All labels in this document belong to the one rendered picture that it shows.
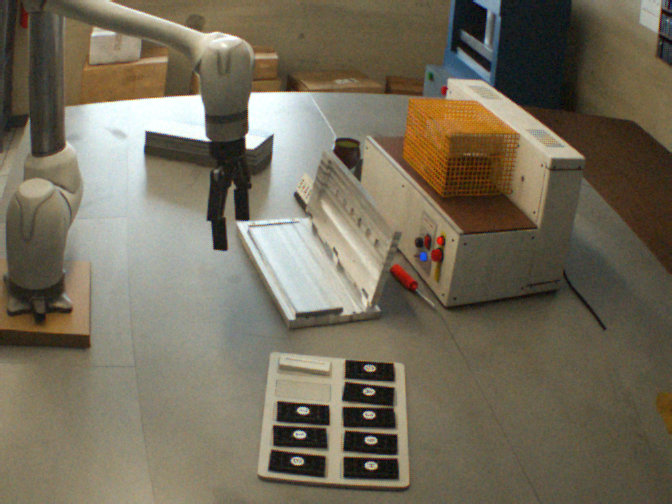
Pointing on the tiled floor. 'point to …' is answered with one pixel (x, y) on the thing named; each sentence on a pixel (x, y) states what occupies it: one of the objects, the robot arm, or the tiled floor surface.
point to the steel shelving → (8, 67)
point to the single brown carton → (332, 82)
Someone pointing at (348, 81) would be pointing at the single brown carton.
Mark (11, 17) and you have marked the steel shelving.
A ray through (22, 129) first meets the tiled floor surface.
